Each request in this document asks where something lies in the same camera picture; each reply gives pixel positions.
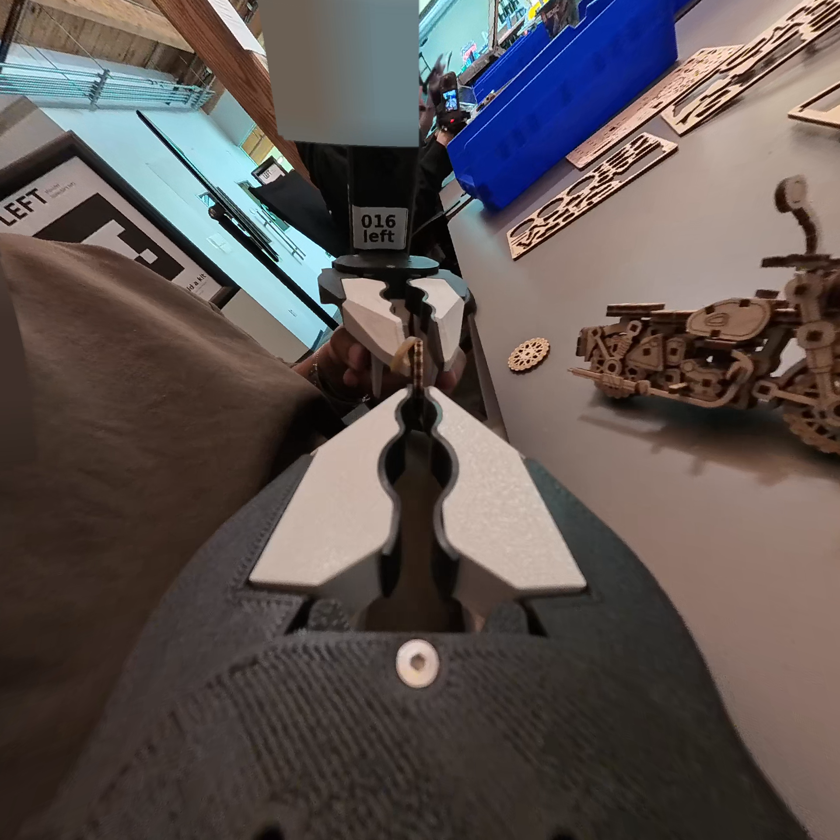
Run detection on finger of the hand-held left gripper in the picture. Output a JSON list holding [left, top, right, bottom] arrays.
[[341, 277, 411, 363], [420, 281, 467, 370]]

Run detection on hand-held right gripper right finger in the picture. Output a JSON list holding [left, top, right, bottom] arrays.
[[425, 386, 588, 632]]

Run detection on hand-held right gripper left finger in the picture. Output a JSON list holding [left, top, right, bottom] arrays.
[[248, 387, 411, 626]]

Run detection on person's left forearm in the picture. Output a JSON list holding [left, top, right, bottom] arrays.
[[131, 262, 352, 473]]

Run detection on grey desk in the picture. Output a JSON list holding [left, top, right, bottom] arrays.
[[436, 0, 840, 840]]

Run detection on person's left hand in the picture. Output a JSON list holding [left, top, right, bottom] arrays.
[[294, 325, 466, 406]]

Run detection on black board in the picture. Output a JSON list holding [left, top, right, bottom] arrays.
[[248, 172, 336, 249]]

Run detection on blue plastic bin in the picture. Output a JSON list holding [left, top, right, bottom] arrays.
[[446, 13, 678, 212]]

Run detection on wooden ceiling beam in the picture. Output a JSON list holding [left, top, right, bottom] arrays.
[[151, 0, 309, 178]]

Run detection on pale wooden parts sheet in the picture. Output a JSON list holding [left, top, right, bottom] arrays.
[[566, 46, 746, 172]]

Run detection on wooden motorcycle model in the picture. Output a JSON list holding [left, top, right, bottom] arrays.
[[570, 174, 840, 455]]

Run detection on wooden sheet with small cutouts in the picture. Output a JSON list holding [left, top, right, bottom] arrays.
[[507, 131, 678, 261]]

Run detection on black framed marker sign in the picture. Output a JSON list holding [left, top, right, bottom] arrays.
[[0, 131, 240, 309]]

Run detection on wooden sheet with large cutouts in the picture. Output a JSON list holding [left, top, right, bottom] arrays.
[[661, 0, 840, 137]]

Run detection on wooden sheet with frame cutout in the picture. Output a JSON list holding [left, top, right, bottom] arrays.
[[787, 79, 840, 129]]

